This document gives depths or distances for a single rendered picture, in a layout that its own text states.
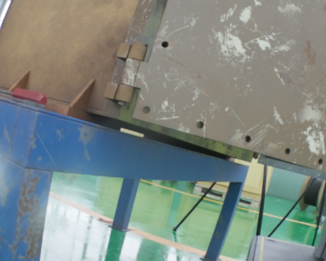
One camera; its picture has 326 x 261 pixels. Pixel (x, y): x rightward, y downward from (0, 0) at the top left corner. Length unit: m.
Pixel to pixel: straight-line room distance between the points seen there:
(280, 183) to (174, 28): 9.72
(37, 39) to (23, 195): 0.53
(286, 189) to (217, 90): 9.67
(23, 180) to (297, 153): 0.55
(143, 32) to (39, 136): 0.31
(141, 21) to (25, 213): 0.45
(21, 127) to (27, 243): 0.21
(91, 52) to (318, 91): 0.53
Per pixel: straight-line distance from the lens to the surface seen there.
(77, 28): 0.91
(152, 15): 0.77
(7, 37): 1.13
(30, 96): 0.73
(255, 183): 6.02
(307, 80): 0.80
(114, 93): 0.69
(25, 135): 0.59
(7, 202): 0.63
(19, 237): 0.63
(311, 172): 2.01
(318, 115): 0.81
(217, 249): 2.24
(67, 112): 0.76
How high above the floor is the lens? 0.63
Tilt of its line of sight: 1 degrees up
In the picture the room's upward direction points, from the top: 15 degrees clockwise
